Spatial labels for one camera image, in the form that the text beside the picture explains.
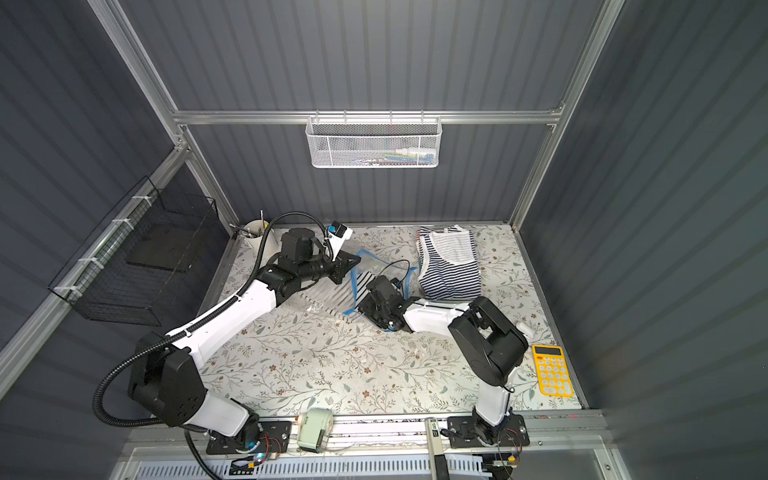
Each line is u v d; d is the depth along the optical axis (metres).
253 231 1.06
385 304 0.72
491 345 0.49
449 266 1.01
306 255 0.65
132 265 0.72
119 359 0.70
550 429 0.76
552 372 0.83
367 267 0.80
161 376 0.42
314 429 0.71
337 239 0.70
